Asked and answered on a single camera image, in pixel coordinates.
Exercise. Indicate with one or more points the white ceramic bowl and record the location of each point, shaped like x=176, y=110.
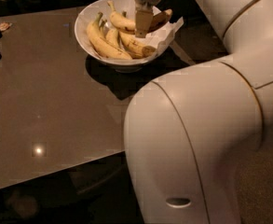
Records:
x=159, y=39

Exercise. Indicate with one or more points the white paper liner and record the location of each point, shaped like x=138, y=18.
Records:
x=127, y=8

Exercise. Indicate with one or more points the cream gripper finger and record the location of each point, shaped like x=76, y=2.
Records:
x=143, y=19

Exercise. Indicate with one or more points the large left yellow banana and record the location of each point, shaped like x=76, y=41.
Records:
x=101, y=45

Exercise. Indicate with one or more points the lower right yellow banana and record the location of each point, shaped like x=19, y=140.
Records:
x=135, y=46

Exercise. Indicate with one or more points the small crumpled wrapper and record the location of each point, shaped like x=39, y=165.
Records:
x=4, y=26

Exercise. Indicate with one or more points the spotted yellow banana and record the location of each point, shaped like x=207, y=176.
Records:
x=127, y=25

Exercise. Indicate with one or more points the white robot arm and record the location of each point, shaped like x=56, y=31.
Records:
x=186, y=132

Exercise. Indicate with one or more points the middle yellow banana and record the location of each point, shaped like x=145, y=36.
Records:
x=112, y=37

